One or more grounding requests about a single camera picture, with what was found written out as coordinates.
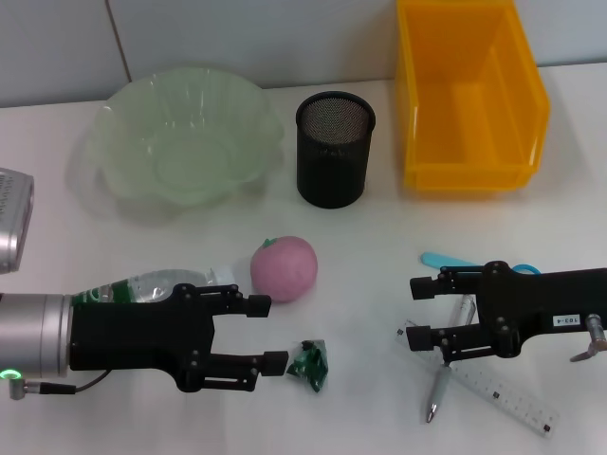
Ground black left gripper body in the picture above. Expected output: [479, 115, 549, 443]
[69, 282, 217, 393]

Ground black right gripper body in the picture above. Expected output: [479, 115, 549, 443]
[476, 259, 607, 359]

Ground blue scissors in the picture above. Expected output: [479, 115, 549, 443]
[419, 251, 543, 277]

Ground clear green-label water bottle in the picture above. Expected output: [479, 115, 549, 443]
[70, 265, 236, 307]

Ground pink toy peach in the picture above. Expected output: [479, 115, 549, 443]
[249, 235, 319, 304]

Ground green plastic wrapper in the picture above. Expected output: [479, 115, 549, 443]
[285, 337, 329, 393]

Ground grey white ballpoint pen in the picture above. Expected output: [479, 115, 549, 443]
[424, 293, 477, 424]

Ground clear plastic ruler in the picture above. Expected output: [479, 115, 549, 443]
[393, 318, 561, 440]

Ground black mesh pen holder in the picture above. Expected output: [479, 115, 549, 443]
[295, 90, 377, 209]

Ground green glass fruit plate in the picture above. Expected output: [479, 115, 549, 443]
[84, 63, 286, 210]

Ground yellow plastic bin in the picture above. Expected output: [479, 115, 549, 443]
[395, 0, 552, 192]

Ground right gripper plug and cable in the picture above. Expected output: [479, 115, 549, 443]
[568, 312, 607, 364]

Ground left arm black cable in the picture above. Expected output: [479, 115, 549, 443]
[8, 369, 111, 402]

